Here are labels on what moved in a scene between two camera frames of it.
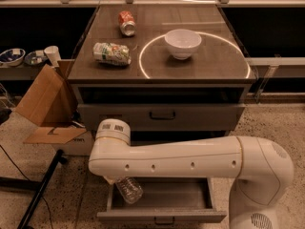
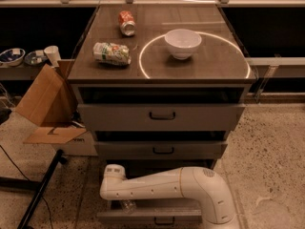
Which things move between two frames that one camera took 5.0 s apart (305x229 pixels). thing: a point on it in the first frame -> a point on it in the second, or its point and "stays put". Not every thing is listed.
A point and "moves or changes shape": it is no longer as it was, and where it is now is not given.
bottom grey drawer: x=165 y=201 stays put
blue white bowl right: x=35 y=58 stays put
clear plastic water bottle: x=131 y=189 moves or changes shape
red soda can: x=127 y=22 stays put
